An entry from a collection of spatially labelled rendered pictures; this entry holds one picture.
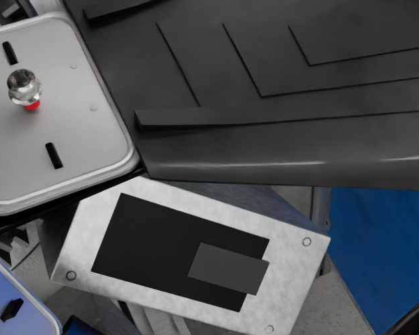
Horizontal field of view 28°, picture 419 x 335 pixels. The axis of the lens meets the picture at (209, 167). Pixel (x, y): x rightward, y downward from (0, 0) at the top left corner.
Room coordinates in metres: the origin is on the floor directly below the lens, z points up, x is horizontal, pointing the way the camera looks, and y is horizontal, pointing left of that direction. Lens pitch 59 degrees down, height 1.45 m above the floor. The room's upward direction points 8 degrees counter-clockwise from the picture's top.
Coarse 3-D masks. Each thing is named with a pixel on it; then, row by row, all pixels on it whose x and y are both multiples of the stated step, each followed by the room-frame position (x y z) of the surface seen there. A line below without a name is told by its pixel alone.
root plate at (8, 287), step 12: (0, 264) 0.17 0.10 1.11; (0, 276) 0.17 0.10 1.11; (12, 276) 0.17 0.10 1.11; (0, 288) 0.16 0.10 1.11; (12, 288) 0.16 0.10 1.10; (24, 288) 0.16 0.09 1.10; (0, 300) 0.15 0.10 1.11; (12, 300) 0.16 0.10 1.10; (24, 300) 0.16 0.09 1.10; (36, 300) 0.16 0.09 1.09; (0, 312) 0.15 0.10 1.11; (24, 312) 0.15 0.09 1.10; (36, 312) 0.15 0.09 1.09; (48, 312) 0.15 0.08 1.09; (0, 324) 0.14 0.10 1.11; (12, 324) 0.14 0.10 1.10; (24, 324) 0.15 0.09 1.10; (36, 324) 0.15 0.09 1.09; (48, 324) 0.15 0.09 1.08; (60, 324) 0.15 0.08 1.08
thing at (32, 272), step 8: (40, 248) 0.26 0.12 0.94; (32, 256) 0.26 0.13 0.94; (40, 256) 0.26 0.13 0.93; (24, 264) 0.26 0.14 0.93; (32, 264) 0.26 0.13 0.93; (40, 264) 0.26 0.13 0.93; (16, 272) 0.25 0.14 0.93; (24, 272) 0.25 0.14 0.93; (32, 272) 0.25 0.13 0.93; (40, 272) 0.25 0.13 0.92; (24, 280) 0.25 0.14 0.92; (32, 280) 0.25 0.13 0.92; (40, 280) 0.25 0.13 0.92; (48, 280) 0.25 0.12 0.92; (32, 288) 0.24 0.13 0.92; (40, 288) 0.24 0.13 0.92; (48, 288) 0.24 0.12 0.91; (56, 288) 0.24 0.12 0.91; (40, 296) 0.24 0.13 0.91; (48, 296) 0.24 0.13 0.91
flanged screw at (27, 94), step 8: (16, 72) 0.21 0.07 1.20; (24, 72) 0.20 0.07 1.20; (32, 72) 0.20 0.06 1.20; (8, 80) 0.20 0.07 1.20; (16, 80) 0.20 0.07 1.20; (24, 80) 0.21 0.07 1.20; (32, 80) 0.20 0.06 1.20; (16, 88) 0.20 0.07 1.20; (24, 88) 0.20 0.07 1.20; (32, 88) 0.20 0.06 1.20; (40, 88) 0.20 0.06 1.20; (16, 96) 0.20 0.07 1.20; (24, 96) 0.20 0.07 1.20; (32, 96) 0.20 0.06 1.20; (40, 96) 0.20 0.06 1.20; (24, 104) 0.20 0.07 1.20; (32, 104) 0.20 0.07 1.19
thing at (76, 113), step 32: (0, 32) 0.24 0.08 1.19; (32, 32) 0.24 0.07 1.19; (64, 32) 0.24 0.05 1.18; (0, 64) 0.22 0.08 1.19; (32, 64) 0.22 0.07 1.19; (64, 64) 0.22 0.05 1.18; (0, 96) 0.21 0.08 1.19; (64, 96) 0.20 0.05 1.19; (96, 96) 0.20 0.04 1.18; (0, 128) 0.19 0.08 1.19; (32, 128) 0.19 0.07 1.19; (64, 128) 0.19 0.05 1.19; (96, 128) 0.19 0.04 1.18; (0, 160) 0.18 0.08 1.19; (32, 160) 0.17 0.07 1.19; (64, 160) 0.17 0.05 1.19; (96, 160) 0.17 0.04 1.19; (128, 160) 0.17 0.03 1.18; (0, 192) 0.16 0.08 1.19; (32, 192) 0.16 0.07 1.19; (64, 192) 0.16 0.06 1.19
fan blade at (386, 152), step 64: (64, 0) 0.26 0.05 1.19; (128, 0) 0.25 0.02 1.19; (192, 0) 0.25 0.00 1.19; (256, 0) 0.24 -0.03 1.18; (320, 0) 0.24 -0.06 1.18; (384, 0) 0.24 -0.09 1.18; (128, 64) 0.21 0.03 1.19; (192, 64) 0.21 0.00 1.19; (256, 64) 0.21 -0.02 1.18; (320, 64) 0.21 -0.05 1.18; (384, 64) 0.21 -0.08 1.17; (128, 128) 0.18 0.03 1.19; (192, 128) 0.18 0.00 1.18; (256, 128) 0.18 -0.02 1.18; (320, 128) 0.18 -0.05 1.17; (384, 128) 0.18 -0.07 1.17
